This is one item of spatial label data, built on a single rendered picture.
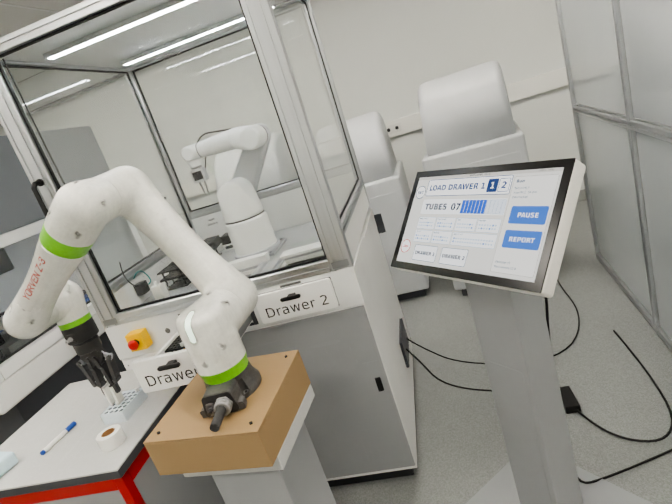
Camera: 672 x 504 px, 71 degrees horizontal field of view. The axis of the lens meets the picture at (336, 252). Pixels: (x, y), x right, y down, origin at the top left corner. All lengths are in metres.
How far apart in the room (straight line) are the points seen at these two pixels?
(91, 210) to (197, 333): 0.37
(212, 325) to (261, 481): 0.43
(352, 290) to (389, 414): 0.53
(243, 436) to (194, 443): 0.13
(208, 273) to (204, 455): 0.45
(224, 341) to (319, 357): 0.67
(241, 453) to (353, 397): 0.78
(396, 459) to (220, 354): 1.06
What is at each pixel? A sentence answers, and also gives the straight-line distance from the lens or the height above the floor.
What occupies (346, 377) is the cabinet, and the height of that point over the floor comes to 0.53.
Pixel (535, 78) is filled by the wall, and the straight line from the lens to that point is 4.63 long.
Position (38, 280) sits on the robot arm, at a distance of 1.38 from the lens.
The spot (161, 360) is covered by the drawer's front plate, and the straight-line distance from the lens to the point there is 1.55.
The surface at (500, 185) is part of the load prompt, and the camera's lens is 1.26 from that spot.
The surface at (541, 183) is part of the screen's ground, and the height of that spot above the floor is 1.15.
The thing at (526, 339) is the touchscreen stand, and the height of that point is 0.72.
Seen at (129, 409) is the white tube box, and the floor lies 0.78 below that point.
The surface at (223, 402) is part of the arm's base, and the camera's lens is 1.17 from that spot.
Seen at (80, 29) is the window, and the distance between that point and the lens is 1.83.
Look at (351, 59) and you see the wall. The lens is 4.72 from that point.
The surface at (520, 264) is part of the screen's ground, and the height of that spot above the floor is 1.01.
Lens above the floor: 1.45
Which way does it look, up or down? 16 degrees down
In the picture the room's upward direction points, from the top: 18 degrees counter-clockwise
